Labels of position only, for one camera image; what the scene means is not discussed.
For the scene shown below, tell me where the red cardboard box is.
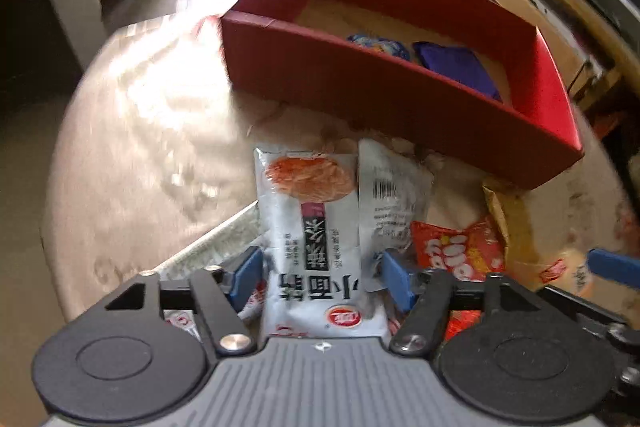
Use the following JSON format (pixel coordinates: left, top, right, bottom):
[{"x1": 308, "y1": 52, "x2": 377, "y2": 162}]
[{"x1": 220, "y1": 0, "x2": 585, "y2": 190}]

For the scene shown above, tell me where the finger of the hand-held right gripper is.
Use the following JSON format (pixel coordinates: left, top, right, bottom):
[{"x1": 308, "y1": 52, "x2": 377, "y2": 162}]
[
  {"x1": 587, "y1": 248, "x2": 640, "y2": 281},
  {"x1": 542, "y1": 284, "x2": 632, "y2": 334}
]

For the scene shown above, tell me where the red snack packet white print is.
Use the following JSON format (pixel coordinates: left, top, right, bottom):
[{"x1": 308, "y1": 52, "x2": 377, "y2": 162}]
[{"x1": 409, "y1": 216, "x2": 507, "y2": 341}]

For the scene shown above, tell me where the grey cabinet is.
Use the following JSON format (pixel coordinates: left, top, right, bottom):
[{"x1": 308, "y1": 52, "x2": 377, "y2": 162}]
[{"x1": 41, "y1": 0, "x2": 110, "y2": 70}]

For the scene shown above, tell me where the dark purple snack packet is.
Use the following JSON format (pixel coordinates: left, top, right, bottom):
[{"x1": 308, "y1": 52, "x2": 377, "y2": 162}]
[{"x1": 412, "y1": 40, "x2": 504, "y2": 104}]

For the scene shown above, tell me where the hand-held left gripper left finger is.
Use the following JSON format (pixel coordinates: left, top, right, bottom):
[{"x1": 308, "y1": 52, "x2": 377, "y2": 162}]
[{"x1": 102, "y1": 247, "x2": 264, "y2": 356}]

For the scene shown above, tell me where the small red and white packet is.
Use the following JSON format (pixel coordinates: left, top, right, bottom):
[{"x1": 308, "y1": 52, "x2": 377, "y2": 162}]
[{"x1": 162, "y1": 279, "x2": 267, "y2": 344}]

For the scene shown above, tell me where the light blue snack packet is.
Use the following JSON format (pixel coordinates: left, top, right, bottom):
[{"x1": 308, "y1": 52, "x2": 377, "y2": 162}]
[{"x1": 347, "y1": 33, "x2": 412, "y2": 62}]

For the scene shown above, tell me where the silver printed snack packet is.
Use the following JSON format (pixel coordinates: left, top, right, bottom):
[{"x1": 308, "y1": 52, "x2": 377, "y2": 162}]
[{"x1": 357, "y1": 138, "x2": 435, "y2": 294}]

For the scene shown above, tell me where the white noodle snack packet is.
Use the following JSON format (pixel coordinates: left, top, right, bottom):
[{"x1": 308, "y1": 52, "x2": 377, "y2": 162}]
[{"x1": 253, "y1": 147, "x2": 392, "y2": 341}]

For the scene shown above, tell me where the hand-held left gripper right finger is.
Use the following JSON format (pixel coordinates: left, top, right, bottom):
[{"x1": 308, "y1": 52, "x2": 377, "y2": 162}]
[{"x1": 379, "y1": 249, "x2": 547, "y2": 356}]

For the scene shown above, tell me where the gold snack packet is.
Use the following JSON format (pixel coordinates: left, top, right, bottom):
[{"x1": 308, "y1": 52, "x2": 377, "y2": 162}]
[{"x1": 481, "y1": 178, "x2": 538, "y2": 275}]

